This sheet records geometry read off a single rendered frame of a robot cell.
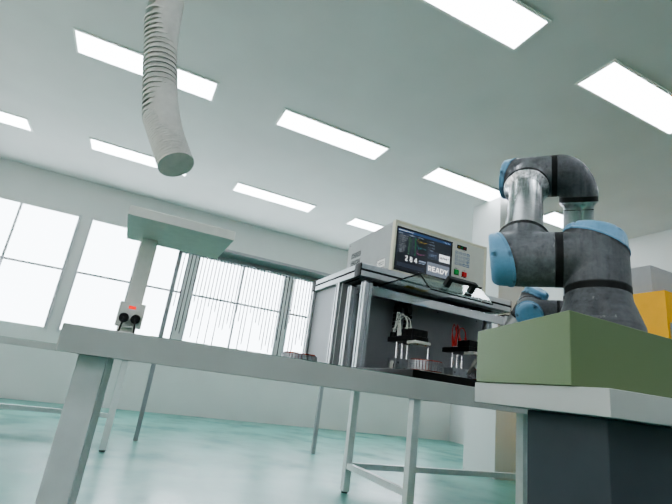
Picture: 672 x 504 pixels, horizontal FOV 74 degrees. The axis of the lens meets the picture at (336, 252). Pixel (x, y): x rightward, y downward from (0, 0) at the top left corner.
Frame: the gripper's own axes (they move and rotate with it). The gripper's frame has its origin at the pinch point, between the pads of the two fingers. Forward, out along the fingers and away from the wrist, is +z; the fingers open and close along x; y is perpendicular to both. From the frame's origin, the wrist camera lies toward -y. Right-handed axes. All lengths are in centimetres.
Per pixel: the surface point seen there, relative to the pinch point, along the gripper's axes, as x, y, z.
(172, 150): -113, -105, -21
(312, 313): -45, -51, 16
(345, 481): 53, -112, 171
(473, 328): 16.4, -32.0, -2.2
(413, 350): -12.2, -24.1, 8.6
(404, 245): -28, -35, -27
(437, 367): -23.8, 4.8, -3.3
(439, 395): -38.5, 26.4, -8.6
